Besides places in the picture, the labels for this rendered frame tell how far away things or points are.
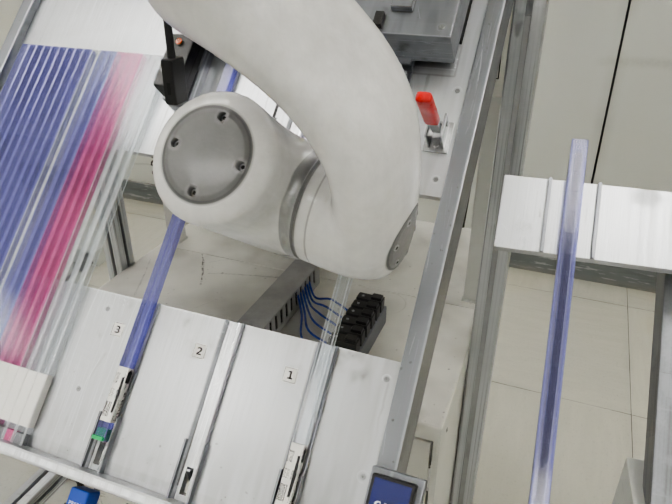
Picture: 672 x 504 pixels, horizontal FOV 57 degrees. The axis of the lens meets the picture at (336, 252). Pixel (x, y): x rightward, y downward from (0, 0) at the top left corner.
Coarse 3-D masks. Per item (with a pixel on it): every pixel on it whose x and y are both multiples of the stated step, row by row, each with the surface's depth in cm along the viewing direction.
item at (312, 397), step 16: (336, 288) 65; (336, 304) 64; (336, 320) 64; (336, 336) 64; (320, 352) 63; (320, 368) 63; (320, 384) 62; (304, 400) 62; (304, 416) 61; (304, 432) 61
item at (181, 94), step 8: (176, 56) 62; (168, 64) 61; (176, 64) 61; (168, 72) 61; (176, 72) 61; (184, 72) 63; (168, 80) 61; (176, 80) 62; (184, 80) 63; (168, 88) 62; (176, 88) 62; (184, 88) 63; (168, 96) 62; (176, 96) 62; (184, 96) 63; (168, 104) 63; (176, 104) 62
